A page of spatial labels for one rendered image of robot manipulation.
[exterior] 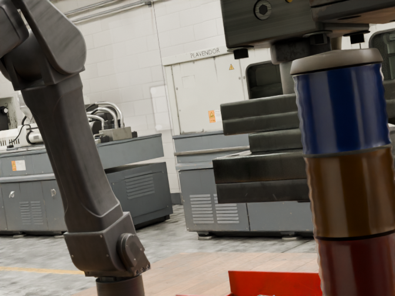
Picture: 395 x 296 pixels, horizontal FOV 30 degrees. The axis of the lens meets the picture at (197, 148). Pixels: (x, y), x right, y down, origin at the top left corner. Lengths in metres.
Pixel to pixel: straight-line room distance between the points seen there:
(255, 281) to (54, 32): 0.41
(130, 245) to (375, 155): 0.67
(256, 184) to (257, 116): 0.06
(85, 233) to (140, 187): 6.88
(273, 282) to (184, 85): 5.68
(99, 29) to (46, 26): 9.34
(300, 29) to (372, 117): 0.26
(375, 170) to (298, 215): 5.73
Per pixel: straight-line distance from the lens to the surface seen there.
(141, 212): 7.83
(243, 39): 0.59
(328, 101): 0.30
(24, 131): 8.64
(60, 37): 0.89
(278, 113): 0.58
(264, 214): 6.22
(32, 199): 8.40
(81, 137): 0.92
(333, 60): 0.30
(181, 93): 6.64
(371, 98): 0.31
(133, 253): 0.95
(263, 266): 1.27
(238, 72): 6.23
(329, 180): 0.31
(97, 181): 0.94
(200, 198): 6.62
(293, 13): 0.57
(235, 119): 0.60
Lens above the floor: 1.18
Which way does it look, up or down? 3 degrees down
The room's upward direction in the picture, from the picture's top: 8 degrees counter-clockwise
